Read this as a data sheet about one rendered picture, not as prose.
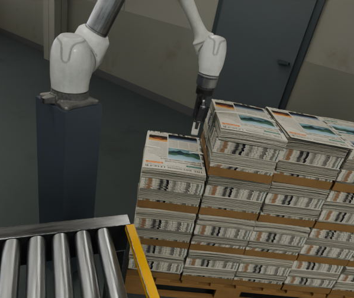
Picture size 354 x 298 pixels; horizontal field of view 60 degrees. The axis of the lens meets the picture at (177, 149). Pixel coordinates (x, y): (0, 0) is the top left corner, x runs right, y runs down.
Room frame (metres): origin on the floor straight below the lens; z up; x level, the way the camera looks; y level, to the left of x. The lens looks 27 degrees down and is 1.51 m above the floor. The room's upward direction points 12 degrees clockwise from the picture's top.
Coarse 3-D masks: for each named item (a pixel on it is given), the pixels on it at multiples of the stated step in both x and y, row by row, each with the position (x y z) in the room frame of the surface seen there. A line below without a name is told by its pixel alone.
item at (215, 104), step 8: (216, 104) 1.42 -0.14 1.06; (224, 104) 1.44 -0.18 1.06; (232, 104) 1.47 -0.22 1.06; (240, 104) 1.50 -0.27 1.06; (208, 112) 1.49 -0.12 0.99; (248, 112) 1.40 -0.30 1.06; (256, 112) 1.43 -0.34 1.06; (264, 112) 1.46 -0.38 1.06; (208, 120) 1.44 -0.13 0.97; (208, 128) 1.37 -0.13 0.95
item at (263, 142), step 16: (224, 128) 1.14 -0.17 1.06; (240, 128) 1.17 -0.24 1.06; (256, 128) 1.21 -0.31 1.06; (272, 128) 1.25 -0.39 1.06; (208, 144) 1.27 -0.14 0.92; (224, 144) 1.14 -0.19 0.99; (240, 144) 1.15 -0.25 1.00; (256, 144) 1.15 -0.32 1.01; (272, 144) 1.16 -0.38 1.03; (208, 160) 1.19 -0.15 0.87; (224, 160) 1.15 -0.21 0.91; (240, 160) 1.16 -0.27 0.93; (256, 160) 1.16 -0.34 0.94; (272, 160) 1.17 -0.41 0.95
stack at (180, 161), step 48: (192, 144) 1.41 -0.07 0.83; (144, 192) 1.12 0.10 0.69; (192, 192) 1.14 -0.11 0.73; (240, 192) 1.18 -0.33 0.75; (288, 192) 1.20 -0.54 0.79; (336, 192) 1.24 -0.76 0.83; (192, 240) 1.15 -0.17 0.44; (240, 240) 1.19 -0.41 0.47; (288, 240) 1.21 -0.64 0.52; (336, 240) 1.25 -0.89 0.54; (240, 288) 1.19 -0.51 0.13
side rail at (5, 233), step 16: (32, 224) 0.69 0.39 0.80; (48, 224) 0.70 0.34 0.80; (64, 224) 0.71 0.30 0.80; (80, 224) 0.73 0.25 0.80; (96, 224) 0.74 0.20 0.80; (112, 224) 0.76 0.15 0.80; (128, 224) 0.78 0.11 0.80; (0, 240) 0.61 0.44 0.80; (48, 240) 0.66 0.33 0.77; (0, 256) 0.60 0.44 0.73; (48, 256) 0.66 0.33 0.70
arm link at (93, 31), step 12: (108, 0) 1.40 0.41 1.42; (120, 0) 1.42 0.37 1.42; (96, 12) 1.40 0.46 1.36; (108, 12) 1.40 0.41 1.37; (84, 24) 1.42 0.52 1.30; (96, 24) 1.39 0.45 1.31; (108, 24) 1.41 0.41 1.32; (84, 36) 1.37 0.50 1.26; (96, 36) 1.38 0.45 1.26; (96, 48) 1.37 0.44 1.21; (96, 60) 1.37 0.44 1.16
